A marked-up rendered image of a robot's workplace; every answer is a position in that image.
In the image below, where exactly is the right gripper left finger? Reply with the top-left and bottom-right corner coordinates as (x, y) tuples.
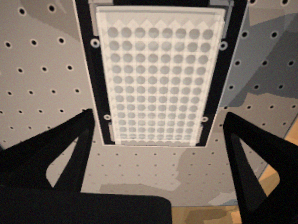
(0, 108), (95, 192)

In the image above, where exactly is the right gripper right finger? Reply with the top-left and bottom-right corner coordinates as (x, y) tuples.
(223, 112), (298, 224)

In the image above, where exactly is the grey flat base plate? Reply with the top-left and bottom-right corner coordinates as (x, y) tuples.
(0, 0), (298, 207)

